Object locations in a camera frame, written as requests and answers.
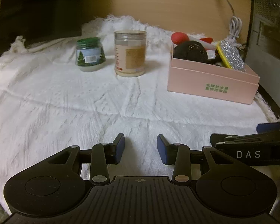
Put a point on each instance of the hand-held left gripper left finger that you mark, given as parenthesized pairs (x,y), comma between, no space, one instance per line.
(119,149)

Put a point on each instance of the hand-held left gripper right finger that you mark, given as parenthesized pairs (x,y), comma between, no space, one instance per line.
(161,149)

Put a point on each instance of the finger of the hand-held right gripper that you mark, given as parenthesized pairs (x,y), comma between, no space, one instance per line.
(268,127)
(219,141)

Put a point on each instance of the pink cardboard box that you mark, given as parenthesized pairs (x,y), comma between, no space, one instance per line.
(212,84)

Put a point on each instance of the yellow silver sponge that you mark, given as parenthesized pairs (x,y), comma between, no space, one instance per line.
(232,54)

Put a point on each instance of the black and white fuzzy sock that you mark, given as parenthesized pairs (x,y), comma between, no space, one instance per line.
(212,59)

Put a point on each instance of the black plush toy with eyes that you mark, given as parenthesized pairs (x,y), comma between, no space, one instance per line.
(190,50)

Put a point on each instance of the white fluffy blanket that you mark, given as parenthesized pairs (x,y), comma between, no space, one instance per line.
(72,98)

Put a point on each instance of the grey computer case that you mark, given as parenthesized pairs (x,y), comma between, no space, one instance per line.
(268,39)

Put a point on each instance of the clear plastic jar brown lid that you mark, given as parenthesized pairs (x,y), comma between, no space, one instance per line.
(130,53)

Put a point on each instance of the green lidded glass jar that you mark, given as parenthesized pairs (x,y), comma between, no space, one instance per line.
(90,56)

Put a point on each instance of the black monitor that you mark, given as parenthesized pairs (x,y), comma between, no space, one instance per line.
(42,11)

